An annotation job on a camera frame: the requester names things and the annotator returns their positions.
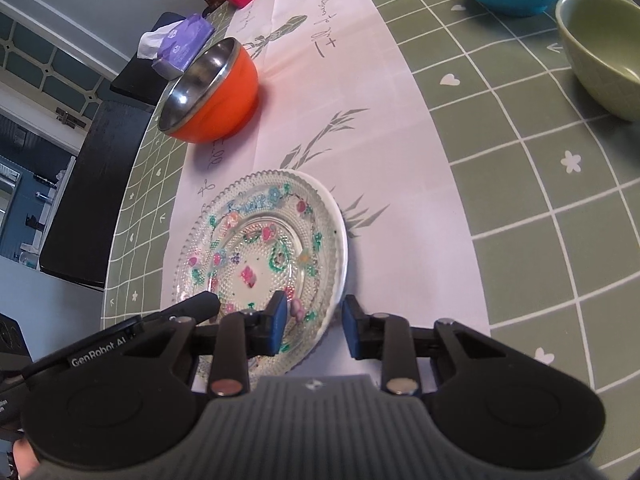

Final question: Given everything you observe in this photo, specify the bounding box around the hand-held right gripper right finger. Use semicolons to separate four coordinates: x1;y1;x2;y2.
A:
341;294;538;393

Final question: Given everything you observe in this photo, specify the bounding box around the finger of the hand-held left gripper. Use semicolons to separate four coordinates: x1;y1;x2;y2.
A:
142;292;221;326

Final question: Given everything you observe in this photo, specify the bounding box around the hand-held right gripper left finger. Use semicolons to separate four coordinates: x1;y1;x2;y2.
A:
135;290;292;396

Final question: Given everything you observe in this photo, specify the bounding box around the white fruit-print plate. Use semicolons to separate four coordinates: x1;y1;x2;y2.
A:
190;169;349;378

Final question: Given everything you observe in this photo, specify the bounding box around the orange steel-lined bowl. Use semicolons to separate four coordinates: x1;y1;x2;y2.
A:
157;37;260;143

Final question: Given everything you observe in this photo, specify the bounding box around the green ceramic bowl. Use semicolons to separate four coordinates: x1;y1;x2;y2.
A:
555;0;640;122

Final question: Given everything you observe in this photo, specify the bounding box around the person's left hand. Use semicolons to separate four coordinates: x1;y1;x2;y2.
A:
12;437;40;478

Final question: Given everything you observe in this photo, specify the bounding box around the black chair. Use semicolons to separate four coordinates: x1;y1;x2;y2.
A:
110;11;187;111
39;100;166;291

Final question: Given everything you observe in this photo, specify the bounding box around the pink deer-print table runner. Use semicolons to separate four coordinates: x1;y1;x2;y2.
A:
159;0;493;396

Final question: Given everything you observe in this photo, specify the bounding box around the purple tissue pack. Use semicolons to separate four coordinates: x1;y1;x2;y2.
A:
137;14;216;81

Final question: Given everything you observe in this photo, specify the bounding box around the glass-paned door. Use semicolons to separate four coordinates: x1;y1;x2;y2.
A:
0;0;126;128

